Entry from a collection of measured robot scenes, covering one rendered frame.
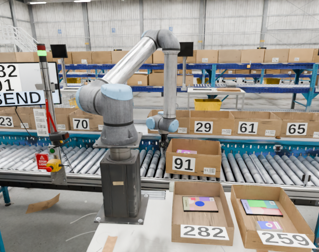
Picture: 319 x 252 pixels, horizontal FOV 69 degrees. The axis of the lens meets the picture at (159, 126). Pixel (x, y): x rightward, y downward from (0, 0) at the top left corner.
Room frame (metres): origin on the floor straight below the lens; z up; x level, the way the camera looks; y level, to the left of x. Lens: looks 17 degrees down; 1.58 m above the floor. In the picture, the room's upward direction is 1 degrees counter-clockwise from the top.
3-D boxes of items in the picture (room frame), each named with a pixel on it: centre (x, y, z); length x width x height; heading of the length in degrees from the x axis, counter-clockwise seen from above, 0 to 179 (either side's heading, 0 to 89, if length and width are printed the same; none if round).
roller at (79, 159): (1.82, 0.69, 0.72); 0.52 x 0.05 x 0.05; 173
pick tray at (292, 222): (1.00, -0.54, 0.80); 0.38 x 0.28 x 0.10; 173
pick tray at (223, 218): (1.05, -0.21, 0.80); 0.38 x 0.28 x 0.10; 174
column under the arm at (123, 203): (1.13, 0.21, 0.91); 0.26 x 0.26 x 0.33; 85
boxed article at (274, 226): (0.92, -0.52, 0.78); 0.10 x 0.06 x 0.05; 88
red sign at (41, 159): (1.53, 0.82, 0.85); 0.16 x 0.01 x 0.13; 83
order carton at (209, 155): (1.64, -0.26, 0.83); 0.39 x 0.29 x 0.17; 79
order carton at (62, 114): (2.33, 1.06, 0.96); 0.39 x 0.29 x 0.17; 82
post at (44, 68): (1.55, 0.75, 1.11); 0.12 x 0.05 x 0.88; 83
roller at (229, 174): (1.66, -0.53, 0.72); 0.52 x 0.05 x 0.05; 173
